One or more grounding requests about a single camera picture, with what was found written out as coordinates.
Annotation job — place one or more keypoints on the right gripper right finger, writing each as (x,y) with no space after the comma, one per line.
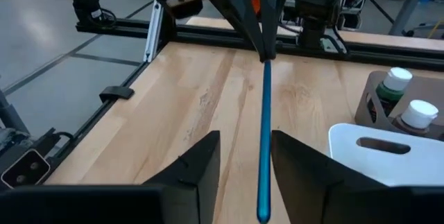
(329,199)

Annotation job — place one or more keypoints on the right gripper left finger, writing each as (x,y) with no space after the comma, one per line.
(156,203)

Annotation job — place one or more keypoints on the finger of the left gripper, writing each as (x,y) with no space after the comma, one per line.
(275,2)
(239,2)

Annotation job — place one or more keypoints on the blue paintbrush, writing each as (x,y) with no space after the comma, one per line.
(265,130)

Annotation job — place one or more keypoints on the green paint bottle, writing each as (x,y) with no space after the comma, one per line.
(390,95)

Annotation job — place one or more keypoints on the brown paint bottle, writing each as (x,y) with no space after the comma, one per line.
(418,114)

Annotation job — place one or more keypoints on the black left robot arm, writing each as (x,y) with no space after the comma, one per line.
(317,26)

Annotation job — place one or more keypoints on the silver aluminium extrusion bar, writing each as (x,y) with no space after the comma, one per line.
(152,33)

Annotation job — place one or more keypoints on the white plastic bin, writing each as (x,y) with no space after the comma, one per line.
(426,161)

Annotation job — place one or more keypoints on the dark grey plastic bin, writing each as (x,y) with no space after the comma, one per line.
(426,88)

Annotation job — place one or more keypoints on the grey metal pole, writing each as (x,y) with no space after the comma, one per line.
(10,113)

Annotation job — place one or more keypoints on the black table-level camera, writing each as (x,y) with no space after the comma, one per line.
(24,168)

